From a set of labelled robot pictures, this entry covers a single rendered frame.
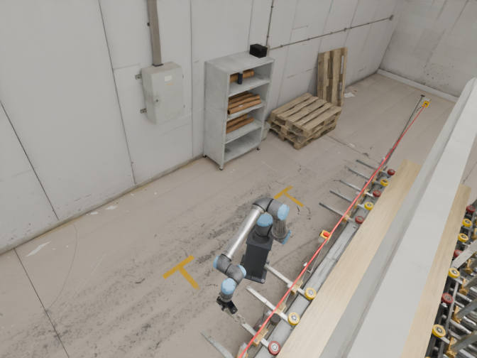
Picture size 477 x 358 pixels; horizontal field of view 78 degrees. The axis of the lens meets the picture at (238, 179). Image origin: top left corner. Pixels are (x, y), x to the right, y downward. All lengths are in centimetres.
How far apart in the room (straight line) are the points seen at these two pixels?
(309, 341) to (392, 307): 167
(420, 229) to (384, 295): 23
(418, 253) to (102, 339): 291
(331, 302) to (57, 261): 285
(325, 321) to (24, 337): 263
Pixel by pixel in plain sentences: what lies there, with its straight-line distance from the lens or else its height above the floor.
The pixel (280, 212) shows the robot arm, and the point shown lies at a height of 138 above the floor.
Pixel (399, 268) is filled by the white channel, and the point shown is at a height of 246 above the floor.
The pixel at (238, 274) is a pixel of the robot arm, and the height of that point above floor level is 119.
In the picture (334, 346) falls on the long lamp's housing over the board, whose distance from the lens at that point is 69.
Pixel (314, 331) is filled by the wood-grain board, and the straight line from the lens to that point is 234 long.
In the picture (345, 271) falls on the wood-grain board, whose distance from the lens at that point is 266.
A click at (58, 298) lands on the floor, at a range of 361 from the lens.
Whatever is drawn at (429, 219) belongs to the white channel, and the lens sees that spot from 87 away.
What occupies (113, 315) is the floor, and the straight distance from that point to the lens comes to 335.
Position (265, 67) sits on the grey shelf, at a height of 138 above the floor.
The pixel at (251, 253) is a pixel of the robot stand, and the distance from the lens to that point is 308.
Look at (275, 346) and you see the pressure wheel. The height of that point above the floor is 91.
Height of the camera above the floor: 298
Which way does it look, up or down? 42 degrees down
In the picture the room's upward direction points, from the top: 7 degrees clockwise
